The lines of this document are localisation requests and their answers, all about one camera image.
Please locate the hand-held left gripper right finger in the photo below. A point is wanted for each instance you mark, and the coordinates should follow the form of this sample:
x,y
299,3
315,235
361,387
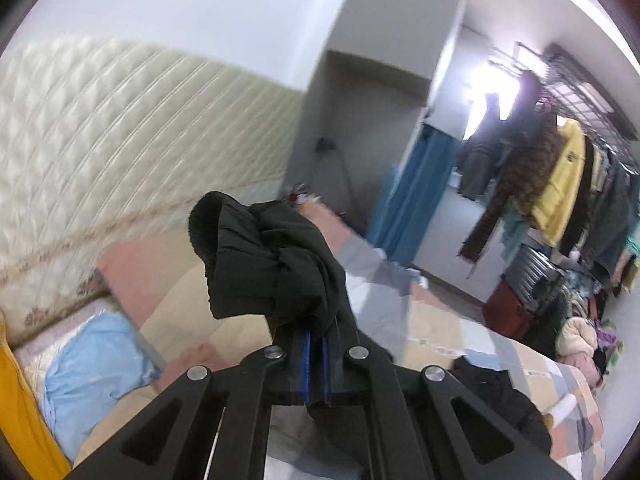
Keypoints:
x,y
330,360

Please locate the cream tufted headboard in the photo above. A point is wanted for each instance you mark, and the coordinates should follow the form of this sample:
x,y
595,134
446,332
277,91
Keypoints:
x,y
130,160

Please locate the pile of clothes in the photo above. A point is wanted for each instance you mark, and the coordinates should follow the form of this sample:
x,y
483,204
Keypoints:
x,y
590,330

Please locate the patchwork pastel bed quilt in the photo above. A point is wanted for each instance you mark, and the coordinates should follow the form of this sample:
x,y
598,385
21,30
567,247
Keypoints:
x,y
450,340

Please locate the red suitcase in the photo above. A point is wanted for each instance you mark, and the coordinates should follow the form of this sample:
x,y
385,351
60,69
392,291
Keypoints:
x,y
510,310

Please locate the light blue pillow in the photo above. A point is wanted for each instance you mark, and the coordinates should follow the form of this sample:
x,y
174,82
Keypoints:
x,y
87,375

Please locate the dark grey hanging coat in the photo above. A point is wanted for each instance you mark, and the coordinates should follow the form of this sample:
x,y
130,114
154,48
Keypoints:
x,y
481,165

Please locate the yellow hanging jacket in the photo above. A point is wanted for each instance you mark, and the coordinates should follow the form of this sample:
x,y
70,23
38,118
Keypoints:
x,y
562,180

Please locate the blue curtain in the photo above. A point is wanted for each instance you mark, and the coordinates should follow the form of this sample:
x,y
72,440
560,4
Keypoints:
x,y
407,195

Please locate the dark green hanging garment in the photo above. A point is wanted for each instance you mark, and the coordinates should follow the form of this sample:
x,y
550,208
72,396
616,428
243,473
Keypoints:
x,y
612,220

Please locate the metal clothes rack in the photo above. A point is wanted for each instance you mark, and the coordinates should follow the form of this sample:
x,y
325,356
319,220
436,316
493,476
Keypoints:
x,y
575,85

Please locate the yellow cloth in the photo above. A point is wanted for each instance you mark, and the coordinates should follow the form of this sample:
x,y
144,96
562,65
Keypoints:
x,y
25,420

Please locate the brown plaid shirt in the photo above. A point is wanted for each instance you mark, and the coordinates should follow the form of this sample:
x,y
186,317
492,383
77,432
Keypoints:
x,y
520,180

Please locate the black jacket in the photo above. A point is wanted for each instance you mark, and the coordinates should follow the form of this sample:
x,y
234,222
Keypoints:
x,y
280,260

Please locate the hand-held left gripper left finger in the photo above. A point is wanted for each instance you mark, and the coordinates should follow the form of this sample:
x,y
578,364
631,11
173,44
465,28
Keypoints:
x,y
302,360

